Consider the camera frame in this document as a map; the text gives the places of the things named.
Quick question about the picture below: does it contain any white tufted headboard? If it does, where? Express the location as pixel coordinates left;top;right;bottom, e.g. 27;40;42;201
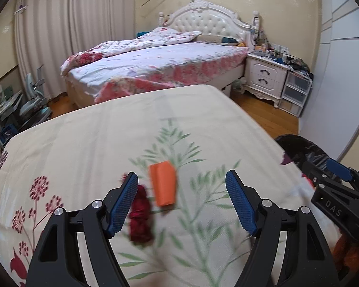
158;0;261;47

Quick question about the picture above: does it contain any white curtain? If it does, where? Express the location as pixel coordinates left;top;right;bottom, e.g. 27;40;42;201
13;0;136;99

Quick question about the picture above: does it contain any red floral quilt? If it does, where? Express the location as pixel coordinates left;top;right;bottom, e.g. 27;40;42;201
61;27;202;75

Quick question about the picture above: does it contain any grey desk chair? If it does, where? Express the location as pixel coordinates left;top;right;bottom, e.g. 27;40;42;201
19;66;53;126

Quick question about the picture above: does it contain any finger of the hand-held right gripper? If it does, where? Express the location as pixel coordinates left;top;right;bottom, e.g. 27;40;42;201
301;161;359;243
326;158;359;192

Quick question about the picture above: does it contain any cream floral sheet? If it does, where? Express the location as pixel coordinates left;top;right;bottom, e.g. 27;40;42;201
0;84;348;287

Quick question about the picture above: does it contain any clear plastic drawer unit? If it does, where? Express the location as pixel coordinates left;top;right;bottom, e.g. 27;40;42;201
279;70;313;117

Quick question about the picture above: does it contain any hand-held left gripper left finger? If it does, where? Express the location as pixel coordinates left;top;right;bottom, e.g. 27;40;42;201
25;172;139;287

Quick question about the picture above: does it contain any orange wrapper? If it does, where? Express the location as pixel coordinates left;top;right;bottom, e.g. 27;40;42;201
149;161;178;207

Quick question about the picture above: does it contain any dark red knotted cloth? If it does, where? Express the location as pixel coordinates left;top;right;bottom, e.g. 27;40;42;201
118;173;155;244

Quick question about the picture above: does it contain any study desk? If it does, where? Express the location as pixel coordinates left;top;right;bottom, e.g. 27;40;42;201
0;85;24;144

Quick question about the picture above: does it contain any orange fuzzy cloth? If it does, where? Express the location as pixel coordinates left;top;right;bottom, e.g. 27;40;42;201
332;236;359;276

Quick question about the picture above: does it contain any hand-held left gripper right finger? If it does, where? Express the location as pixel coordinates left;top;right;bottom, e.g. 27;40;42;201
225;169;338;287

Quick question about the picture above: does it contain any clutter of small bottles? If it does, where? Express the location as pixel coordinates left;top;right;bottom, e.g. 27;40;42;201
251;27;312;72

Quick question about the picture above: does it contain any bed with white sheet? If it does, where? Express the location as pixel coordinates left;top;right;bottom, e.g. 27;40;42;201
63;40;250;108

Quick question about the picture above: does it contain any white nightstand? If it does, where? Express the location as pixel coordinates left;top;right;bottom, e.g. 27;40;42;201
245;53;289;108

